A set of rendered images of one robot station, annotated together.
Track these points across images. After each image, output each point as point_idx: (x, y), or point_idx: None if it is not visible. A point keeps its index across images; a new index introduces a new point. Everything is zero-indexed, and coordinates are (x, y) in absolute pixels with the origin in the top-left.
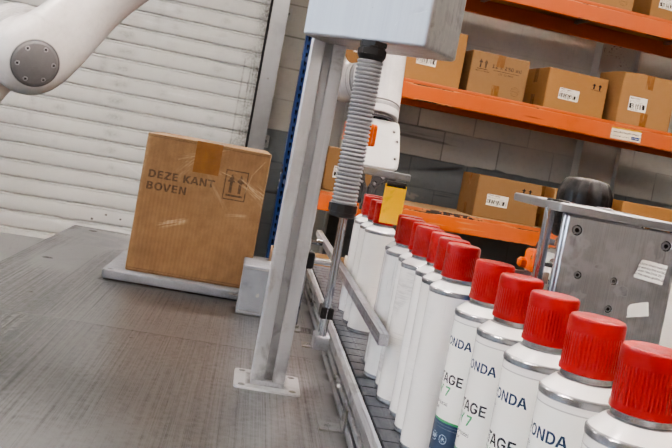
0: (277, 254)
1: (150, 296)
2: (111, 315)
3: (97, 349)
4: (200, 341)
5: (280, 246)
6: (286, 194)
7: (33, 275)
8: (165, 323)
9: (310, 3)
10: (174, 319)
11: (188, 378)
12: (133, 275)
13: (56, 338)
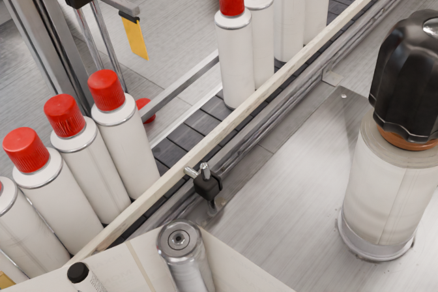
0: (43, 76)
1: None
2: (118, 29)
3: (42, 85)
4: (137, 73)
5: (41, 71)
6: (17, 28)
7: None
8: (146, 42)
9: None
10: (163, 34)
11: (49, 137)
12: None
13: (35, 68)
